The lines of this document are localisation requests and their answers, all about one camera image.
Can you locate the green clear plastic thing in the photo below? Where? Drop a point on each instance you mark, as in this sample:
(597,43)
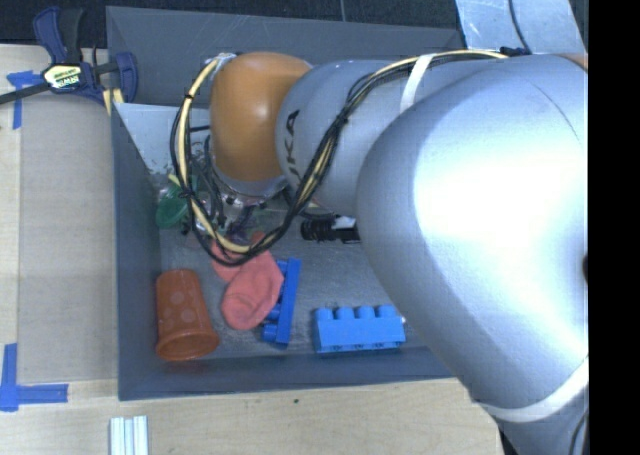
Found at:
(170,213)

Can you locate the salmon pink cloth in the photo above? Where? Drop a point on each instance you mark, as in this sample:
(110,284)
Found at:
(250,293)

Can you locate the thin blue toy brick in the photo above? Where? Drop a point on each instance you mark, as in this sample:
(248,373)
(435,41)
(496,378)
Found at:
(287,300)

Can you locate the grey metal bin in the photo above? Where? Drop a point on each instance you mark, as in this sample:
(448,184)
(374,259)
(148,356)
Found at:
(330,283)

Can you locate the orange plastic cup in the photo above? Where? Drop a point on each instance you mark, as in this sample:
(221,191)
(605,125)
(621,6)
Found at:
(182,315)

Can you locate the wide blue toy brick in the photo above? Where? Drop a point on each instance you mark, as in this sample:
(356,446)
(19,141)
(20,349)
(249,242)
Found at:
(357,330)

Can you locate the pale wood flat board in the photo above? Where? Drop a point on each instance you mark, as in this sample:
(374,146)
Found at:
(65,243)

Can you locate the black cylinder on white bracket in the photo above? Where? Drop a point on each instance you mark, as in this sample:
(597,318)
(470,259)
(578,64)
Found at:
(316,230)

